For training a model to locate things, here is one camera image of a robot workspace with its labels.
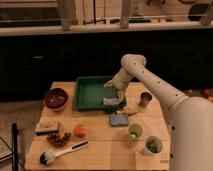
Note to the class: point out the beige block with black base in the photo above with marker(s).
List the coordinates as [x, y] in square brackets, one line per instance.
[45, 128]

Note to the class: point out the black chair frame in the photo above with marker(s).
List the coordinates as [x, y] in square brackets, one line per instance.
[13, 154]

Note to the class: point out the orange fruit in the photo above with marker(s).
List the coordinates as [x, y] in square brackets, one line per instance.
[80, 131]

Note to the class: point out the metal cup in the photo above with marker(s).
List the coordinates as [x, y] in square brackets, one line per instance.
[145, 98]

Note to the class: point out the white black dish brush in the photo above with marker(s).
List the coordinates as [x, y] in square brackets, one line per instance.
[47, 157]

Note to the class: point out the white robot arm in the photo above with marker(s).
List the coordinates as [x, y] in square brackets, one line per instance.
[191, 117]

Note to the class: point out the blue sponge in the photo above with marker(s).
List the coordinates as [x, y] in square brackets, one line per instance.
[116, 120]

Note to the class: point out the green glass cup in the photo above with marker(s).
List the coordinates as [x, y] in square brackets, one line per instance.
[135, 131]

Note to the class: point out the dark red bowl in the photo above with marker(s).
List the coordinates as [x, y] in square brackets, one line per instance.
[55, 98]

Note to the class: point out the green plastic tray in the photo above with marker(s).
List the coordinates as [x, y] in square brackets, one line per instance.
[90, 92]

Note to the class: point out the white cup green inside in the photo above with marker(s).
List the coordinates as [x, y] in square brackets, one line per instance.
[153, 145]

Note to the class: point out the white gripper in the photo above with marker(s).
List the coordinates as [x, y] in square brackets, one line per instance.
[121, 84]

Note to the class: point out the grey towel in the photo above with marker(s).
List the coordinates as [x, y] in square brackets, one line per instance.
[110, 101]

